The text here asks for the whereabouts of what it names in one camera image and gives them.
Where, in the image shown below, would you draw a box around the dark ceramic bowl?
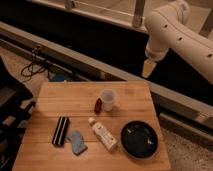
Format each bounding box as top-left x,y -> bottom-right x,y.
121,120 -> 158,159

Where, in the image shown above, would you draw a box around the black chair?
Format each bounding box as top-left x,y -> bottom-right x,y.
0,57 -> 33,171

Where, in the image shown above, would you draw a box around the translucent plastic cup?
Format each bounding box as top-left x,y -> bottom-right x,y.
100,89 -> 116,111

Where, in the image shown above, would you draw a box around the black cable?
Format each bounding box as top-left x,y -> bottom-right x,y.
20,46 -> 51,83

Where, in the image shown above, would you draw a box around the blue object on floor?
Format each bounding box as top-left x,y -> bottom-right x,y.
49,74 -> 66,82

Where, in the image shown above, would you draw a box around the black white striped box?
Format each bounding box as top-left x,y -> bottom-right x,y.
52,117 -> 69,147

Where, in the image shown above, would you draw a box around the small brown bottle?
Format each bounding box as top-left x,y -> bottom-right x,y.
94,98 -> 102,114

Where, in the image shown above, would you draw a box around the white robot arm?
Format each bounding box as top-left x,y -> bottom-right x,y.
144,0 -> 213,85

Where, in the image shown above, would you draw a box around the white lotion bottle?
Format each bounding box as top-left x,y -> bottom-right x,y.
88,117 -> 117,151

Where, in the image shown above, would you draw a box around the blue cloth mitt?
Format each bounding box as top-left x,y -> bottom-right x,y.
67,130 -> 88,156

